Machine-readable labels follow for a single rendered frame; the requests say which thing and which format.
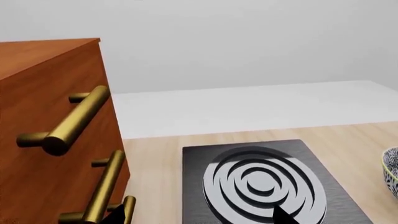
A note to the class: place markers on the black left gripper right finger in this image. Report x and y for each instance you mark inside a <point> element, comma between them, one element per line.
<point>283,217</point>

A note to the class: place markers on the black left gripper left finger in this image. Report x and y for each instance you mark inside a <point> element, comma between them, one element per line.
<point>117,214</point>

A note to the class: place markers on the black white patterned bowl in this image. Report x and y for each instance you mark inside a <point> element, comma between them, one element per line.
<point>391,172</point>

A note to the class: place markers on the silver spiral stove burner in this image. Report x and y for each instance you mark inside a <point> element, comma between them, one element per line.
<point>258,182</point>

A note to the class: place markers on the black stove burner plate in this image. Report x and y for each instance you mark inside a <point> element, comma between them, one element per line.
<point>326,184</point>

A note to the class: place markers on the brown wooden drawer cabinet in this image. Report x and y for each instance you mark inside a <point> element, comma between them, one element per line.
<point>46,98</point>

